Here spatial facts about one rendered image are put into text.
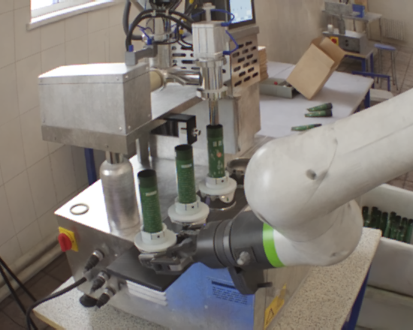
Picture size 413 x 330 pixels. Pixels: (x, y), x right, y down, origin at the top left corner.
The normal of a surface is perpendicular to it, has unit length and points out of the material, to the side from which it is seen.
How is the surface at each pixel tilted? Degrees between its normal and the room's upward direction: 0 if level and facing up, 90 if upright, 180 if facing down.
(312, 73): 90
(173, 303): 90
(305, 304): 0
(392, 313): 96
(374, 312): 96
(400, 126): 61
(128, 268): 0
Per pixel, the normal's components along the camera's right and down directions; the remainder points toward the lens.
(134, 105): 0.88, 0.16
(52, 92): -0.48, 0.39
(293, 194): -0.22, 0.29
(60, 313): -0.05, -0.91
